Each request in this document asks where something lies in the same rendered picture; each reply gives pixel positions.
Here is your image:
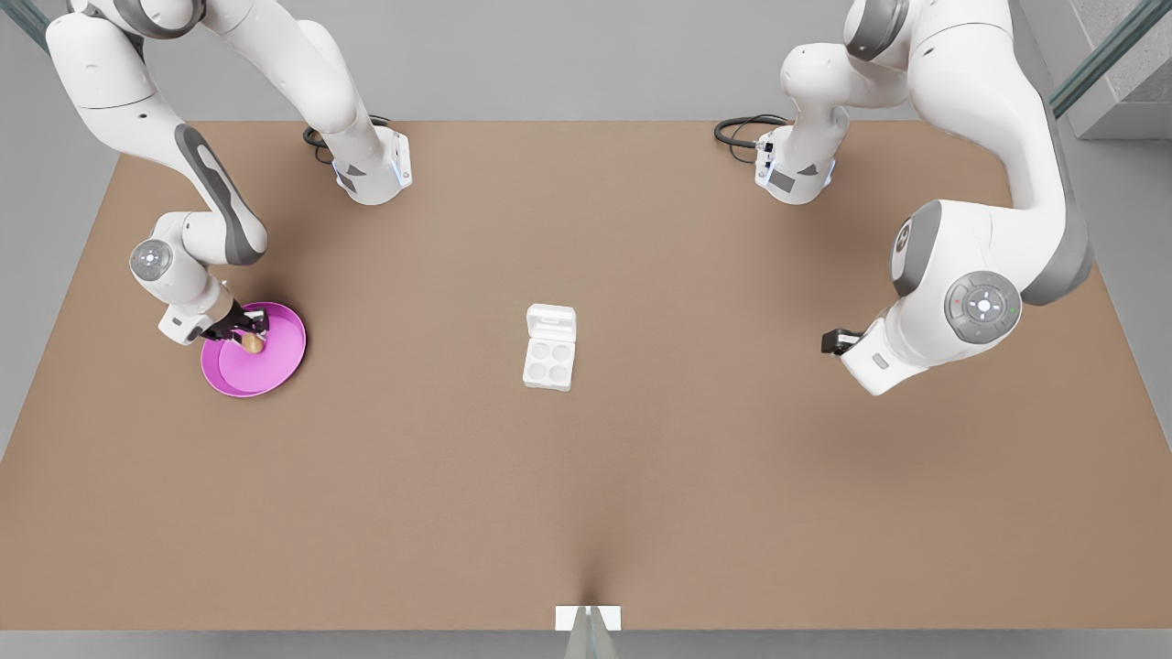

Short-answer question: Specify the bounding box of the white egg box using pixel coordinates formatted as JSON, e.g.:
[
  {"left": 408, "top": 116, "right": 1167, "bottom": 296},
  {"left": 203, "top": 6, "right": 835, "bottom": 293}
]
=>
[{"left": 523, "top": 338, "right": 576, "bottom": 393}]

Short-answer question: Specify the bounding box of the white egg box lid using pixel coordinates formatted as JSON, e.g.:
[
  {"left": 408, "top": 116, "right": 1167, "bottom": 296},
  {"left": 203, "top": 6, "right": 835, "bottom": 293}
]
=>
[{"left": 526, "top": 304, "right": 578, "bottom": 344}]

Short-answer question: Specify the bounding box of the silver frame post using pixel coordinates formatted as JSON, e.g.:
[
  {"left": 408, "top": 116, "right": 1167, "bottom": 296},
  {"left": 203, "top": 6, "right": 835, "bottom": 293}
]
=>
[
  {"left": 555, "top": 605, "right": 623, "bottom": 659},
  {"left": 0, "top": 0, "right": 53, "bottom": 53},
  {"left": 1048, "top": 0, "right": 1172, "bottom": 119}
]

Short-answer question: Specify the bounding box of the pink round plate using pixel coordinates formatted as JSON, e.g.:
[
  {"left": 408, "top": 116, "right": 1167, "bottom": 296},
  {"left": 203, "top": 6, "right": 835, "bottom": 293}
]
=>
[{"left": 201, "top": 302, "right": 308, "bottom": 398}]

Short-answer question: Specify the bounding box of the black cable loop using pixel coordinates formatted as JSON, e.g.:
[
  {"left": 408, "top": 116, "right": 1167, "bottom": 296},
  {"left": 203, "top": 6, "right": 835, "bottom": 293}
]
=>
[
  {"left": 714, "top": 114, "right": 792, "bottom": 164},
  {"left": 303, "top": 115, "right": 393, "bottom": 166}
]

